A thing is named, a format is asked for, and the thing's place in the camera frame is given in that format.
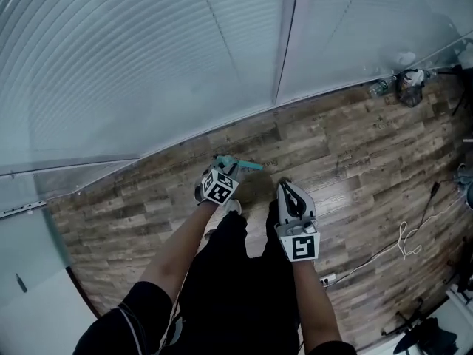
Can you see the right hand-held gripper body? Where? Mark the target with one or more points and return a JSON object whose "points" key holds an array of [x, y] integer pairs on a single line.
{"points": [[303, 248]]}

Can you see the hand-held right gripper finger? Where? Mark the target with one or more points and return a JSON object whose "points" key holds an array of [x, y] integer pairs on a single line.
{"points": [[310, 207], [284, 209]]}

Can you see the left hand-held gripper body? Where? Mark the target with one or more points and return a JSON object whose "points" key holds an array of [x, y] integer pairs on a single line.
{"points": [[220, 191]]}

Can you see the person's left forearm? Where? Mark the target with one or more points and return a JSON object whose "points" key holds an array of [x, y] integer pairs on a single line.
{"points": [[177, 250]]}

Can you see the person's right forearm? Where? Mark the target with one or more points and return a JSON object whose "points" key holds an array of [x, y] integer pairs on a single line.
{"points": [[318, 301]]}

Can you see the person's white left shoe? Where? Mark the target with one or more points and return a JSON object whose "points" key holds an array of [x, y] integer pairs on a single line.
{"points": [[233, 207]]}

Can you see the white power strip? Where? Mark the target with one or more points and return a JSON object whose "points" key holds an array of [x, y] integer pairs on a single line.
{"points": [[328, 279]]}

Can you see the person's black clothing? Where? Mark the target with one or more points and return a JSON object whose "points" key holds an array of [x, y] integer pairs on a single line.
{"points": [[229, 279]]}

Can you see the clear plastic bottle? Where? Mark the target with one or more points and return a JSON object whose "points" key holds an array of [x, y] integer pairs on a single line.
{"points": [[380, 87]]}

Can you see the grey waist-worn device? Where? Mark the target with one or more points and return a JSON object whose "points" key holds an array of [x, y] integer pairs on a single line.
{"points": [[175, 329]]}

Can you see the white slatted window blind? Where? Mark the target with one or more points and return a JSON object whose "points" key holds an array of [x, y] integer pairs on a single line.
{"points": [[129, 69], [351, 32]]}

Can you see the black mesh waste basket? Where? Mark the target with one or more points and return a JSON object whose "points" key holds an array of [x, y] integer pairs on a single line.
{"points": [[409, 91]]}

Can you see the black office chair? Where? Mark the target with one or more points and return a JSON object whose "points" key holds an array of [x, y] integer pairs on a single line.
{"points": [[425, 340]]}

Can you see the grey round appliance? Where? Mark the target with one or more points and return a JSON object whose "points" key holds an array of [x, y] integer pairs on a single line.
{"points": [[466, 183]]}

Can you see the frosted glass door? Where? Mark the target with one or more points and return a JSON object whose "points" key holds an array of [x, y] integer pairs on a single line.
{"points": [[29, 250]]}

